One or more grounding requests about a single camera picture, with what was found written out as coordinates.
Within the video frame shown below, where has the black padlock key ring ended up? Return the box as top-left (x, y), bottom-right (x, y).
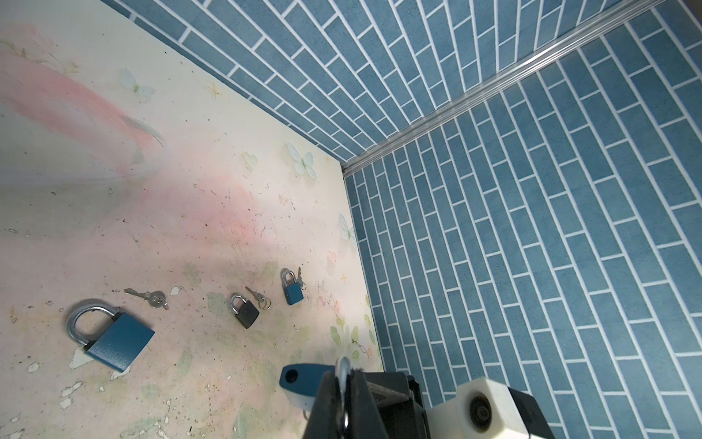
top-left (244, 284), bottom-right (273, 312)

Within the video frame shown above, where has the padlock silver key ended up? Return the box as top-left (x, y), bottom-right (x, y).
top-left (124, 288), bottom-right (169, 310)

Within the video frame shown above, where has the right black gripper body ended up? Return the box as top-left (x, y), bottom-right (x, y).
top-left (369, 372), bottom-right (431, 438)

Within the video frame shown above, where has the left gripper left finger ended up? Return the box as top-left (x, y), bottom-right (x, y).
top-left (303, 371), bottom-right (342, 439)

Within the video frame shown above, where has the blue padlock with key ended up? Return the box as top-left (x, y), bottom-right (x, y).
top-left (279, 357), bottom-right (352, 413)

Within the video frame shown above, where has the black padlock with keys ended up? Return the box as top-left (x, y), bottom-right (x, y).
top-left (229, 294), bottom-right (260, 329)

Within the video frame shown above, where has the floral table mat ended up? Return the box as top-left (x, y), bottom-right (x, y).
top-left (1, 1), bottom-right (382, 438)

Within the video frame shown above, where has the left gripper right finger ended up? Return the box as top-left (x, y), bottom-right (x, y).
top-left (347, 369), bottom-right (389, 439)

